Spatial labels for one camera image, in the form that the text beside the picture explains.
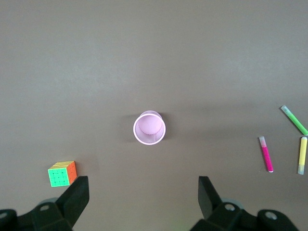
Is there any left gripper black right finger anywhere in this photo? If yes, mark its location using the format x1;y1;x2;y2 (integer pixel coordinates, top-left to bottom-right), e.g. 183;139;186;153
190;176;300;231

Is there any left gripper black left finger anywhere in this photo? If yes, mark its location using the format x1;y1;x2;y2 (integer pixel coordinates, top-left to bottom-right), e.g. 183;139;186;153
0;175;90;231

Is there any pink marker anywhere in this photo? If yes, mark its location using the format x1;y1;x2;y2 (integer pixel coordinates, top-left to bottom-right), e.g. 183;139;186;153
258;136;274;173

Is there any multicoloured puzzle cube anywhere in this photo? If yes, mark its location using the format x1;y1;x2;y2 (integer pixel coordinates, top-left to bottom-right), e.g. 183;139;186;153
47;160;78;187

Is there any pink plastic cup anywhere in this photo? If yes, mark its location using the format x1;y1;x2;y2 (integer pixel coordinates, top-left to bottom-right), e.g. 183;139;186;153
133;110;167;145

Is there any yellow marker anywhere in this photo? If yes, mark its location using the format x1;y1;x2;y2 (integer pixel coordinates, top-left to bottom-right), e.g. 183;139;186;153
297;136;308;175

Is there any green marker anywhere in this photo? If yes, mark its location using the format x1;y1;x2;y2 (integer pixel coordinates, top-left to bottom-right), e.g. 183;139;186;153
280;105;308;136

